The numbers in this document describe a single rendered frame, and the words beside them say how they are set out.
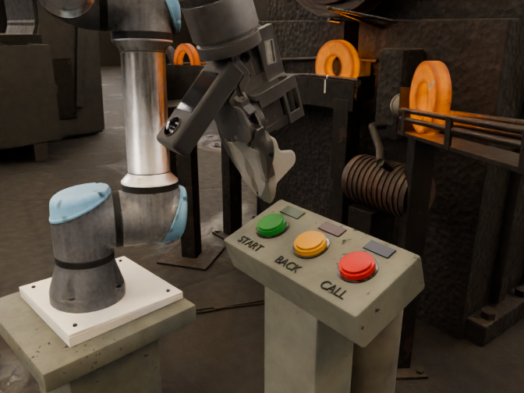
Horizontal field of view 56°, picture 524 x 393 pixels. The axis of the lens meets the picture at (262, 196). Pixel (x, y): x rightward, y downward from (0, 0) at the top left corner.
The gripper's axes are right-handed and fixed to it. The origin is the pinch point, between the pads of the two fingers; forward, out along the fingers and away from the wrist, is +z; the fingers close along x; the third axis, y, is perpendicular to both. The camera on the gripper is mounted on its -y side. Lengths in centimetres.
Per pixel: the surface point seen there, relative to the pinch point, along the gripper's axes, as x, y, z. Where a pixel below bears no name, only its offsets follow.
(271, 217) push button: 0.5, 0.7, 4.1
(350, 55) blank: 54, 75, 14
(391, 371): -9.4, 6.9, 34.8
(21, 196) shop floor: 225, -9, 66
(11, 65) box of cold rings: 297, 32, 15
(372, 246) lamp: -14.0, 3.7, 5.0
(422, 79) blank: 18, 58, 11
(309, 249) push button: -8.6, -1.1, 4.2
